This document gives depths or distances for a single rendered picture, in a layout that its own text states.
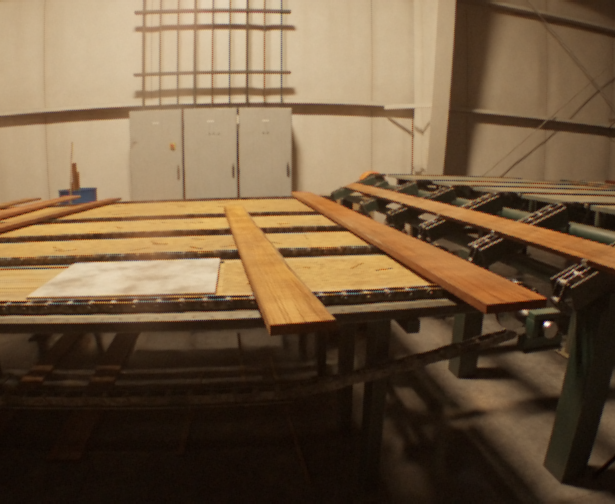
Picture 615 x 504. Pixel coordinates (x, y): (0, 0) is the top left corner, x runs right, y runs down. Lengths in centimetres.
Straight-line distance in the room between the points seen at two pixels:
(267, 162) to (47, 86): 393
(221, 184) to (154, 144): 118
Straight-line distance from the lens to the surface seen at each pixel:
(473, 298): 121
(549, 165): 944
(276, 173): 666
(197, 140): 666
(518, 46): 920
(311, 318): 99
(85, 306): 130
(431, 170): 723
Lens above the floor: 123
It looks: 12 degrees down
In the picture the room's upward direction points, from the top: straight up
